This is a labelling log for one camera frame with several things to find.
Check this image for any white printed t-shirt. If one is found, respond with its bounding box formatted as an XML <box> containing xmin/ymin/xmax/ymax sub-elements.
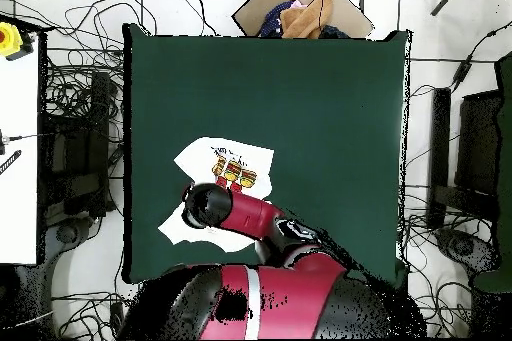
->
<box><xmin>157</xmin><ymin>135</ymin><xmax>276</xmax><ymax>254</ymax></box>

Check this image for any dark green table cloth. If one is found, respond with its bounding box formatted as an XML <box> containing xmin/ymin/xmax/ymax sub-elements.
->
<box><xmin>121</xmin><ymin>22</ymin><xmax>413</xmax><ymax>294</ymax></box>

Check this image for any blue dotted garment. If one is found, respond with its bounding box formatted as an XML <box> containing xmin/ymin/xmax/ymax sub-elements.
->
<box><xmin>257</xmin><ymin>0</ymin><xmax>295</xmax><ymax>38</ymax></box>

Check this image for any dark blue garment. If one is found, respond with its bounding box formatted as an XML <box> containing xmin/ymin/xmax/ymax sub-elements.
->
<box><xmin>319</xmin><ymin>24</ymin><xmax>351</xmax><ymax>40</ymax></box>

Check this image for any cardboard box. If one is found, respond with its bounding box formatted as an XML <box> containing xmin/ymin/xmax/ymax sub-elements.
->
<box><xmin>231</xmin><ymin>0</ymin><xmax>376</xmax><ymax>40</ymax></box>

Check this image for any orange towel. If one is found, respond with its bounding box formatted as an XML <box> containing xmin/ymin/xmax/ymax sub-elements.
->
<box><xmin>279</xmin><ymin>0</ymin><xmax>335</xmax><ymax>40</ymax></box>

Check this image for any black power strip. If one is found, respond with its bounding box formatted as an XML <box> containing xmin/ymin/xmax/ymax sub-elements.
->
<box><xmin>109</xmin><ymin>300</ymin><xmax>127</xmax><ymax>336</ymax></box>

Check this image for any white table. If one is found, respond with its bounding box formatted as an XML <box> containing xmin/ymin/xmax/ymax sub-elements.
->
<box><xmin>0</xmin><ymin>32</ymin><xmax>41</xmax><ymax>266</ymax></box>

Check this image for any black ribbed strip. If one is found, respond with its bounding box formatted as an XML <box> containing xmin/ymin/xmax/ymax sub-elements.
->
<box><xmin>0</xmin><ymin>149</ymin><xmax>23</xmax><ymax>176</ymax></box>

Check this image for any yellow emergency stop button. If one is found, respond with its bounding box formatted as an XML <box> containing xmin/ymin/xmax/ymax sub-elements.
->
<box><xmin>0</xmin><ymin>21</ymin><xmax>24</xmax><ymax>58</ymax></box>

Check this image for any black cable tangle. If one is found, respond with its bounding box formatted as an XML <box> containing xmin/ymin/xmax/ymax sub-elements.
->
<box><xmin>39</xmin><ymin>0</ymin><xmax>221</xmax><ymax>146</ymax></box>
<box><xmin>401</xmin><ymin>180</ymin><xmax>497</xmax><ymax>338</ymax></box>

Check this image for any black adapter cable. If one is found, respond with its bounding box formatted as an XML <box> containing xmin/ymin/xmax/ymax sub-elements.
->
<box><xmin>449</xmin><ymin>20</ymin><xmax>512</xmax><ymax>90</ymax></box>

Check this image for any black connector with wire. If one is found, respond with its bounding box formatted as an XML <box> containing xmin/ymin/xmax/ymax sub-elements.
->
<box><xmin>0</xmin><ymin>128</ymin><xmax>53</xmax><ymax>156</ymax></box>

